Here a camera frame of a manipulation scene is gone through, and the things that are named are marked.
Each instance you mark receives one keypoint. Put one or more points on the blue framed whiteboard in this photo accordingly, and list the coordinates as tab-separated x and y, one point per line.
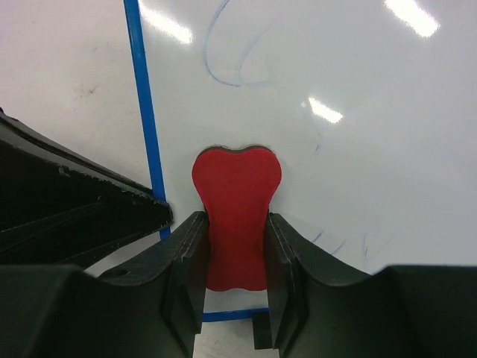
370	107

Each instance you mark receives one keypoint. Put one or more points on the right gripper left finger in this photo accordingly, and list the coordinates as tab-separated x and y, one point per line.
149	306

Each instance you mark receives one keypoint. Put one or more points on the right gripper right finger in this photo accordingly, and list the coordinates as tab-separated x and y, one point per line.
322	307

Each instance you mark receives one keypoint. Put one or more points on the red bone-shaped eraser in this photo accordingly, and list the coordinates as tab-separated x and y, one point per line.
236	187

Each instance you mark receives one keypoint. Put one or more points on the left black whiteboard foot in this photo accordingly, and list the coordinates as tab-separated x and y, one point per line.
262	339

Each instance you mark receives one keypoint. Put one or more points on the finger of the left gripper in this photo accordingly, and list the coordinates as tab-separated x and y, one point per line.
59	207

